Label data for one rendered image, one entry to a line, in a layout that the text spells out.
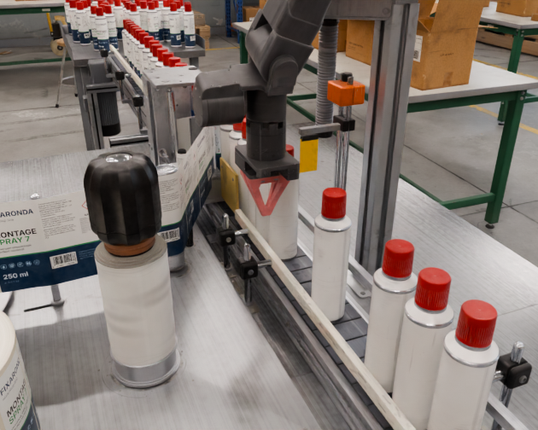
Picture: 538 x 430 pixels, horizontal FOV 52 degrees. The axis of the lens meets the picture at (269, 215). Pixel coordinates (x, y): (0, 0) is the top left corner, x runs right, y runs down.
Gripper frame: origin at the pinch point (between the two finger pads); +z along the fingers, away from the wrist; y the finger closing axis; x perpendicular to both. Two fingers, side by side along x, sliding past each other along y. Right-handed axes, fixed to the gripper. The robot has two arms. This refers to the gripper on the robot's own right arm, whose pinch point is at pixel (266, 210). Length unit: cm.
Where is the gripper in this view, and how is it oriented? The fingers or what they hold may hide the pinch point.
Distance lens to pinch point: 83.8
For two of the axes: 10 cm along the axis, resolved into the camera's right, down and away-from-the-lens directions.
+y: 3.7, 4.2, -8.3
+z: 0.0, 8.9, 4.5
